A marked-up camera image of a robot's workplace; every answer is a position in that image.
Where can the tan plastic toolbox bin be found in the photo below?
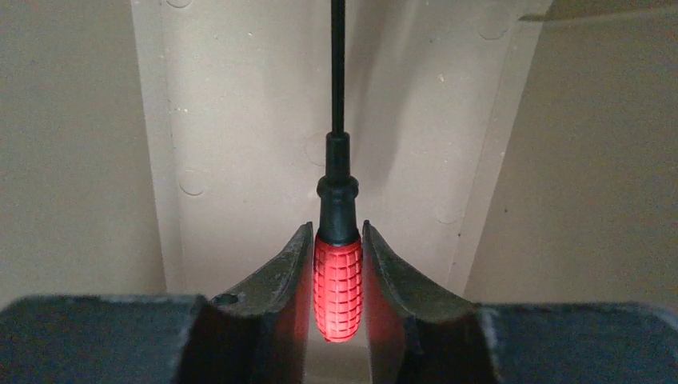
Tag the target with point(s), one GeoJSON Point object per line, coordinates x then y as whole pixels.
{"type": "Point", "coordinates": [521, 154]}

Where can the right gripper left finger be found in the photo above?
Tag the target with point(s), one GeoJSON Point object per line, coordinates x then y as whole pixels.
{"type": "Point", "coordinates": [257, 330]}

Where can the red handled screwdriver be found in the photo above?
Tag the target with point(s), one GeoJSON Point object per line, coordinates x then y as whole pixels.
{"type": "Point", "coordinates": [337, 255]}

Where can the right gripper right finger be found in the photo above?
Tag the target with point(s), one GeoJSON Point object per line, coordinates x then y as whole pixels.
{"type": "Point", "coordinates": [417, 331]}

